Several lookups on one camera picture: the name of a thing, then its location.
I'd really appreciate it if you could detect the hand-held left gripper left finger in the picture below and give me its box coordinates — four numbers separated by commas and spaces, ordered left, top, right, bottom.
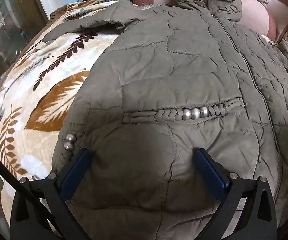
10, 148, 92, 240

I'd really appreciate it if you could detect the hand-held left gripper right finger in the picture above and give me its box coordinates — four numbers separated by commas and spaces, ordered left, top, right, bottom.
193, 147, 277, 240

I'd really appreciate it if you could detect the black cable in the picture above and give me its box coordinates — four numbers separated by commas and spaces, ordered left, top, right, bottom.
0, 142, 62, 233

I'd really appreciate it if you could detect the wooden door with glass panel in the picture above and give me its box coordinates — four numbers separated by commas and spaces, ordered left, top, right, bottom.
0, 0, 50, 93

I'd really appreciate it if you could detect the olive quilted jacket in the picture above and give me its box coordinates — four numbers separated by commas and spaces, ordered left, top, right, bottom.
43, 0, 288, 240

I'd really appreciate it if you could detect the leaf print blanket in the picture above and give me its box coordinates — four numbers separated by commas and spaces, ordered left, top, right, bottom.
0, 0, 124, 230

